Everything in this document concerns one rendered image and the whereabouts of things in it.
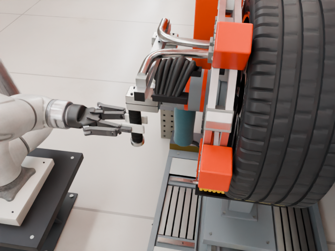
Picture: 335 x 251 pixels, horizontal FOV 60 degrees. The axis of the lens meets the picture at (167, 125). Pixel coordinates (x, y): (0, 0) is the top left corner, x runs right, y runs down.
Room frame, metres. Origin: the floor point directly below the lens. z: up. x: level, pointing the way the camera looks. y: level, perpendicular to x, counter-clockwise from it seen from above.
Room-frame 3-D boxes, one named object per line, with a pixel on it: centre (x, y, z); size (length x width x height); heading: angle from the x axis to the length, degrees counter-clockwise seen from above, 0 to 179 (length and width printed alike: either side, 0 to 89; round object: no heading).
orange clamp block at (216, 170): (0.45, -0.12, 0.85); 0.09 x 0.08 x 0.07; 170
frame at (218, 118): (0.77, -0.17, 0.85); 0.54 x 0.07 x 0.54; 170
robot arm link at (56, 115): (0.68, 0.32, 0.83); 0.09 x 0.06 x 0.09; 170
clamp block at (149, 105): (0.63, 0.07, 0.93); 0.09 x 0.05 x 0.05; 80
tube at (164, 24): (0.88, -0.06, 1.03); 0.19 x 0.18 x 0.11; 80
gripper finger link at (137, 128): (0.62, 0.10, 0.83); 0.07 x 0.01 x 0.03; 79
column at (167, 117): (1.43, -0.01, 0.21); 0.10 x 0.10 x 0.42; 80
